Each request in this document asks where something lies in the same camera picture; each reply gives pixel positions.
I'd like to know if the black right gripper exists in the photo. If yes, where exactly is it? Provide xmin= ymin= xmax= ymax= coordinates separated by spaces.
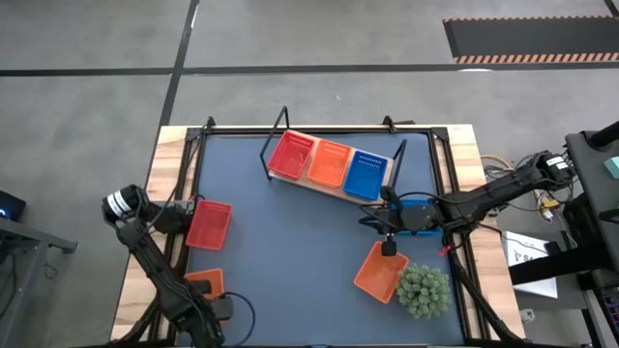
xmin=380 ymin=185 xmax=439 ymax=258

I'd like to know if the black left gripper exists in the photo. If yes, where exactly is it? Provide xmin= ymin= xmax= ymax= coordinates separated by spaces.
xmin=178 ymin=278 xmax=234 ymax=347

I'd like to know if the orange plastic basket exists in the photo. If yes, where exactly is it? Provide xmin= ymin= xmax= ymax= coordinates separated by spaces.
xmin=307 ymin=138 xmax=353 ymax=189
xmin=184 ymin=268 xmax=225 ymax=302
xmin=353 ymin=240 xmax=411 ymax=305

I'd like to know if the blue plastic basket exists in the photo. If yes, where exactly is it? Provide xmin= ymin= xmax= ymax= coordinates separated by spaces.
xmin=342 ymin=150 xmax=390 ymax=202
xmin=390 ymin=198 xmax=444 ymax=237

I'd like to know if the red plastic basket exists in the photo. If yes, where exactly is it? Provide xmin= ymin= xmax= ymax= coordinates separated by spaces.
xmin=267 ymin=130 xmax=316 ymax=182
xmin=185 ymin=199 xmax=233 ymax=252

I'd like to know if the green artificial plant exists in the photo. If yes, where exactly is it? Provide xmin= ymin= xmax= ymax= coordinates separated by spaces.
xmin=395 ymin=262 xmax=453 ymax=321

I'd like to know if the blue table mat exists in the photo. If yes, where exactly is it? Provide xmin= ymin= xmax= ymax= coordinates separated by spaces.
xmin=176 ymin=132 xmax=468 ymax=347

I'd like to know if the white paper sheet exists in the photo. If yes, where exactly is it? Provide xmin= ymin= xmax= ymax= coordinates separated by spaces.
xmin=502 ymin=230 xmax=560 ymax=300

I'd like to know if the grey metal table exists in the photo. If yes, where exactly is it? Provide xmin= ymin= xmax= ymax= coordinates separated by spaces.
xmin=0 ymin=217 xmax=78 ymax=339

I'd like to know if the black stand beam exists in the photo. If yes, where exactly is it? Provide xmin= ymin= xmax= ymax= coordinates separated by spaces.
xmin=508 ymin=244 xmax=619 ymax=286

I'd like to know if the dark grey cart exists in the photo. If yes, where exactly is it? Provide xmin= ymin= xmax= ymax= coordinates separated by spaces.
xmin=564 ymin=129 xmax=619 ymax=272

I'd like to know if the black computer with blue light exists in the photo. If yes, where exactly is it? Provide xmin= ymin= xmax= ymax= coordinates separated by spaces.
xmin=0 ymin=189 xmax=28 ymax=222

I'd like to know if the black pole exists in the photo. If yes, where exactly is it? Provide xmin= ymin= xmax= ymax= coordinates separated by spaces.
xmin=586 ymin=120 xmax=619 ymax=149

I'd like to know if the black hazard-striped floor mat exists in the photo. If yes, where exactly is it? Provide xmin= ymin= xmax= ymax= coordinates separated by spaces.
xmin=443 ymin=15 xmax=619 ymax=65

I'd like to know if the blue crate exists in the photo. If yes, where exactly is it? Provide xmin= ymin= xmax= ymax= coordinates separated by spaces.
xmin=602 ymin=284 xmax=619 ymax=334

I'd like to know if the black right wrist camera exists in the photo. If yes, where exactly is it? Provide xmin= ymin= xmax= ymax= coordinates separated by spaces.
xmin=358 ymin=205 xmax=389 ymax=231

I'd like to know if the wooden shelf with black frame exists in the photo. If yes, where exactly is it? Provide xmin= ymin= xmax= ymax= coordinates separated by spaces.
xmin=258 ymin=105 xmax=407 ymax=205

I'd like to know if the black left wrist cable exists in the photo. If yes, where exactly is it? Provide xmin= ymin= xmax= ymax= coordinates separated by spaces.
xmin=220 ymin=291 xmax=256 ymax=348

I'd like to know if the black table frame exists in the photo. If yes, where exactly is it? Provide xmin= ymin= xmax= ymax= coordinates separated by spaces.
xmin=113 ymin=115 xmax=526 ymax=348

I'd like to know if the yellow cable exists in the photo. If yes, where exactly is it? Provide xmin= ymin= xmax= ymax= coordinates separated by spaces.
xmin=481 ymin=154 xmax=557 ymax=209

